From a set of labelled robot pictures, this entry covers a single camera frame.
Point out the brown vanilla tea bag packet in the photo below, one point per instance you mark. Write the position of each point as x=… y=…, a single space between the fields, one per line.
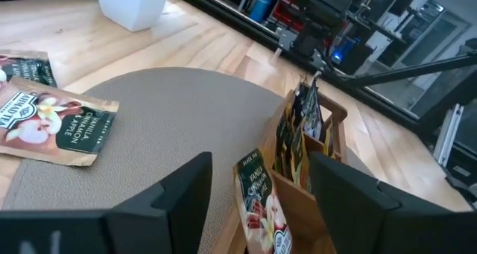
x=261 y=209
x=26 y=69
x=56 y=127

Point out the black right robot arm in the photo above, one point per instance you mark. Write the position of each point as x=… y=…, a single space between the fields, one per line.
x=328 y=8

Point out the round grey placemat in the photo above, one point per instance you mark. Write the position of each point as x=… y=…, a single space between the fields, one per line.
x=167 y=116

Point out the blue cylinder container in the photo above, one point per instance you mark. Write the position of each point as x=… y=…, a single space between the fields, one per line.
x=264 y=2

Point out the green plant in white pot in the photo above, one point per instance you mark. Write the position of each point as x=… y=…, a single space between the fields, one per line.
x=130 y=4

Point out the wooden tea organizer box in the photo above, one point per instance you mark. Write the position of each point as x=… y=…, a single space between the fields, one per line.
x=294 y=213

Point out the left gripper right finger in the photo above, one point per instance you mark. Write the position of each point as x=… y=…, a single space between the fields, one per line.
x=365 y=220

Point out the blue tea bag packet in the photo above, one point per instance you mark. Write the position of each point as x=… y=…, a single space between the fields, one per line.
x=313 y=112

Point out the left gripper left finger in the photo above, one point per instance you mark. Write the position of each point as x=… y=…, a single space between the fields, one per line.
x=167 y=216

